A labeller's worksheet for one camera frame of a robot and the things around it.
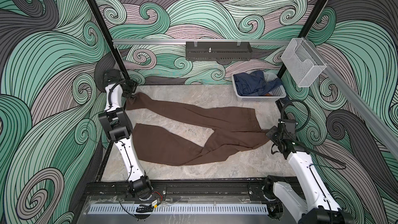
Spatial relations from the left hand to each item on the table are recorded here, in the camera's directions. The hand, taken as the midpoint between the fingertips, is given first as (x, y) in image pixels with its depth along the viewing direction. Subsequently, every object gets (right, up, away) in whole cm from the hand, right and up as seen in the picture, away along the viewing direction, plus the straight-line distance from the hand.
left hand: (138, 85), depth 98 cm
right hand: (+79, -26, -16) cm, 84 cm away
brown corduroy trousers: (+63, -27, -3) cm, 69 cm away
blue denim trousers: (+80, +2, +13) cm, 81 cm away
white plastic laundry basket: (+96, -5, +11) cm, 97 cm away
